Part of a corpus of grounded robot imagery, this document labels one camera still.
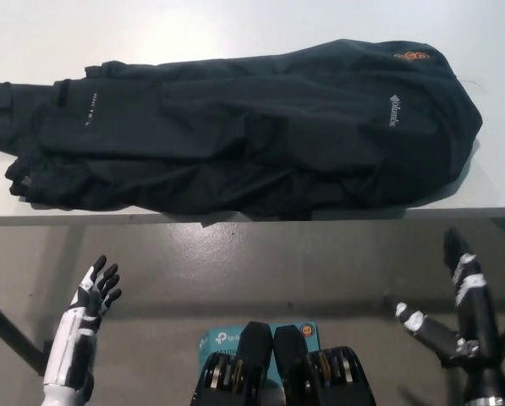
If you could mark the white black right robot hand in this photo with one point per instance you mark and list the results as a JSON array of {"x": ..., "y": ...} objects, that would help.
[{"x": 478, "y": 313}]

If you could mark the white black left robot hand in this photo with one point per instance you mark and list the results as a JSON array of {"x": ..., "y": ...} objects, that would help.
[{"x": 72, "y": 338}]

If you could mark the black Columbia jacket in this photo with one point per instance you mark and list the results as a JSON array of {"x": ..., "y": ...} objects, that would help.
[{"x": 243, "y": 139}]

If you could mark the teal tp-link box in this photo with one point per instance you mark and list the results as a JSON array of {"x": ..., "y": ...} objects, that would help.
[{"x": 222, "y": 340}]

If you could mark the black left robot torso block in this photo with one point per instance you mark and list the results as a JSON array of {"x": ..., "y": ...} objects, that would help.
[{"x": 235, "y": 380}]

